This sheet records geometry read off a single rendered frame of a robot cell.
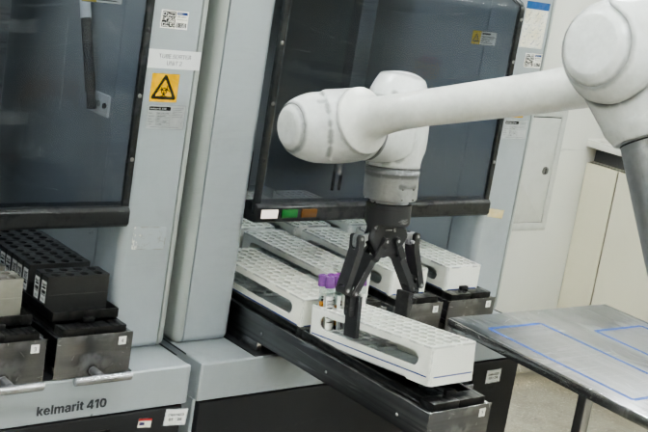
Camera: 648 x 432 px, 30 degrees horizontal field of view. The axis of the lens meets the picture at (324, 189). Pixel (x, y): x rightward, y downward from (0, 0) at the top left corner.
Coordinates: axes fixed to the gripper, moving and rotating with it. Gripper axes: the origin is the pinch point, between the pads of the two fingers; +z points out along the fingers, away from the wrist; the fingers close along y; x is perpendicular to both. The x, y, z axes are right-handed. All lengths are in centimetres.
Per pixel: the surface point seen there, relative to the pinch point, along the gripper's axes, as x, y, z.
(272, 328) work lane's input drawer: 19.1, -7.0, 5.2
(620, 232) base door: 121, 229, 15
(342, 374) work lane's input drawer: -0.6, -7.0, 8.1
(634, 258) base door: 114, 229, 23
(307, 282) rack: 21.8, 2.1, -1.9
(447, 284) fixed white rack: 24.6, 41.3, 1.6
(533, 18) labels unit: 24, 58, -54
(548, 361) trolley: -12.8, 29.4, 6.2
